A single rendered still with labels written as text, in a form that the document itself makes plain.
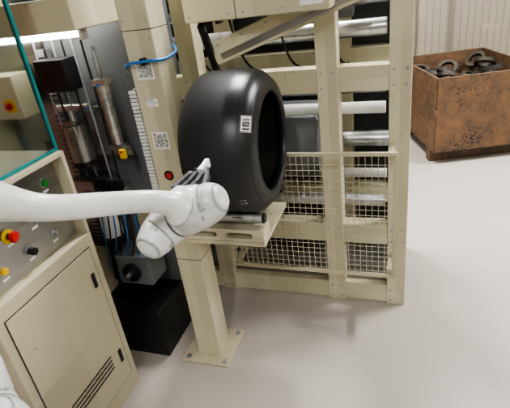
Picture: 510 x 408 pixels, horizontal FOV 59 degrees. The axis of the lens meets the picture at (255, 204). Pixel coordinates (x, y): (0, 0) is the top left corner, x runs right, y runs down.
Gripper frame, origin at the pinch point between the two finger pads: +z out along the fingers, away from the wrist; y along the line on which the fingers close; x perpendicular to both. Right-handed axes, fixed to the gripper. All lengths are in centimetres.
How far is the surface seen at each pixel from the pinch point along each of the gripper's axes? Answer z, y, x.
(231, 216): 18.7, 3.9, 35.6
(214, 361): 8, 29, 125
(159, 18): 45, 27, -38
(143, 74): 35, 35, -21
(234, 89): 27.7, -4.7, -15.5
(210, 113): 19.3, 2.8, -10.3
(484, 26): 430, -137, 89
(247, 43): 74, 4, -18
